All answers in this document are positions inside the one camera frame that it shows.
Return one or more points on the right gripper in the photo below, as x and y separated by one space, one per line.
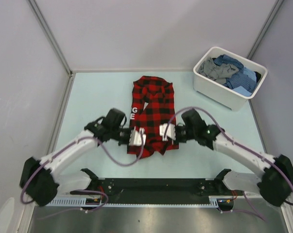
177 140

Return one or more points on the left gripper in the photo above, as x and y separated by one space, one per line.
128 140

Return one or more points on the red black plaid shirt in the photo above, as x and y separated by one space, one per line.
152 106

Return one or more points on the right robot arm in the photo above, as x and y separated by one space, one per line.
271 176

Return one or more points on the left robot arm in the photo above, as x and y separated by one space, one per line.
42 179

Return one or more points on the white plastic bin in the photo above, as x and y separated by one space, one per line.
218 92

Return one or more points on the grey shirt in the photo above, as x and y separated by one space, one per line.
217 73

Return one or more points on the blue checked shirt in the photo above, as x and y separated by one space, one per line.
225 59

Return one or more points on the light blue shirt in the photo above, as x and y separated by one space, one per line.
243 83

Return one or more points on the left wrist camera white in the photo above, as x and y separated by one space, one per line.
137 137

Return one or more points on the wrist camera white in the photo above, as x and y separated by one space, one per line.
167 131
137 137

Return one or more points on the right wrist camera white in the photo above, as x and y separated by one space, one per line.
167 131

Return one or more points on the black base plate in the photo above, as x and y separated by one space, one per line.
173 190

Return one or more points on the white cable duct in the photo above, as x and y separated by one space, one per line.
94 202

